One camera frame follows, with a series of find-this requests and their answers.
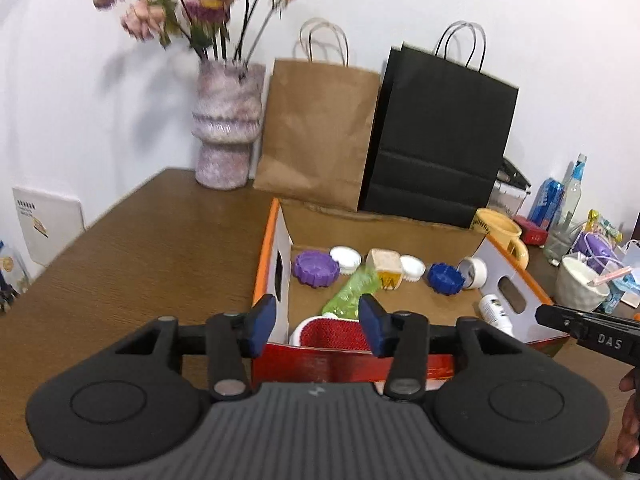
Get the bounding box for white tape roll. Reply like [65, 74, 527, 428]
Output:
[457, 256, 488, 289]

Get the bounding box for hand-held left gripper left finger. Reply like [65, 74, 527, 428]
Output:
[115, 294, 277, 402]

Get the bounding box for red cardboard box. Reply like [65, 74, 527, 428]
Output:
[251, 197, 571, 393]

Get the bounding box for black and silver appliance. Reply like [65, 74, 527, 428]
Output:
[492, 157, 532, 211]

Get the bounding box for white container with red lid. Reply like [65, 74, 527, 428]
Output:
[289, 312, 373, 353]

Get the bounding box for speckled pink vase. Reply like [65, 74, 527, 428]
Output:
[192, 60, 266, 191]

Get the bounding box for blue and white packet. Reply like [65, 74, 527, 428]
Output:
[607, 270, 640, 308]

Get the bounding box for yellow mug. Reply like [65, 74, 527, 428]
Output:
[472, 208, 530, 268]

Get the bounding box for brown paper bag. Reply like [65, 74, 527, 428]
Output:
[254, 17, 382, 212]

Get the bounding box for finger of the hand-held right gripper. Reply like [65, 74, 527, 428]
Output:
[535, 302, 583, 338]

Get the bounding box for blue drink can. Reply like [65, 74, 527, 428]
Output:
[529, 177, 565, 228]

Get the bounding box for person's right hand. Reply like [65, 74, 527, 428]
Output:
[615, 365, 640, 472]

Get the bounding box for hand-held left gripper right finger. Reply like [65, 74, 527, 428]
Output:
[359, 294, 521, 402]

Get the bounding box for white ribbed screw cap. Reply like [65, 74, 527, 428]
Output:
[400, 255, 426, 281]
[330, 246, 362, 275]

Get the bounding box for colourful printed package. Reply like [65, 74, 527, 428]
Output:
[0, 240, 32, 311]

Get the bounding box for small red box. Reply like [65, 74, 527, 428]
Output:
[514, 216, 548, 246]

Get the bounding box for green plastic bottle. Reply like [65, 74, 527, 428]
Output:
[321, 266, 380, 318]

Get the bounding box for clear bottle with blue cap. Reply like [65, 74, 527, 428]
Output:
[560, 154, 588, 231]

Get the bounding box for clear drinking glass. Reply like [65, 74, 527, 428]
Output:
[544, 220, 583, 263]

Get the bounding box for beige and yellow square bottle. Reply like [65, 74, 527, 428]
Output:
[366, 248, 405, 291]

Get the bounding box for colourful candy wrappers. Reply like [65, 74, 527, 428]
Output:
[586, 209, 623, 241]

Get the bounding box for small white bottle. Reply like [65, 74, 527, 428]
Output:
[477, 294, 516, 338]

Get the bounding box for black paper bag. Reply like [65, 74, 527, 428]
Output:
[357, 21, 520, 228]

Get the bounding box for white ceramic bowl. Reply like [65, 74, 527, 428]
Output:
[555, 255, 611, 313]

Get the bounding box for purple round lid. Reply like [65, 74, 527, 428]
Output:
[292, 250, 341, 287]

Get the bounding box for purple plastic toy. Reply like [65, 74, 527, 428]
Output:
[572, 230, 621, 268]

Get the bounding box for blue round lid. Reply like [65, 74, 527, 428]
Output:
[426, 262, 466, 297]

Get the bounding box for dried pink flowers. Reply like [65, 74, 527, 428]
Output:
[92, 0, 303, 63]

